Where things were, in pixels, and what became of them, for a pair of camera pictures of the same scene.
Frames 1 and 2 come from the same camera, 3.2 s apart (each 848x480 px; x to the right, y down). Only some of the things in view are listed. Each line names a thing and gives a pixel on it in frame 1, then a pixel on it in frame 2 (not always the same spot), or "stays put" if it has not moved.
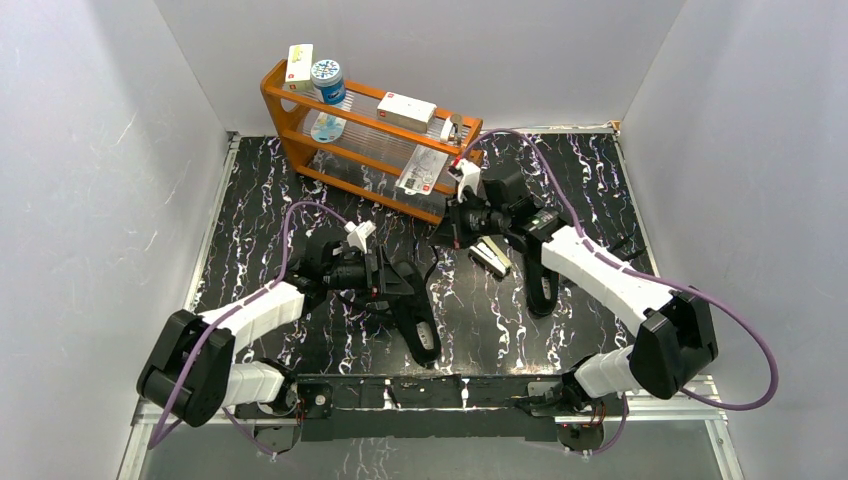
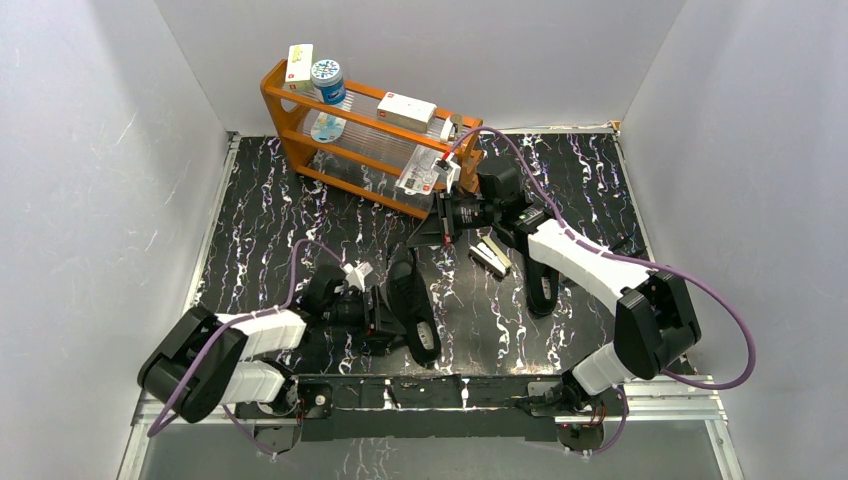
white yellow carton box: x=299 y=67 stays put
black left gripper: x=379 y=276 to x=381 y=313
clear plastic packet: x=422 y=171 stays put
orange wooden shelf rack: x=394 y=148 stays put
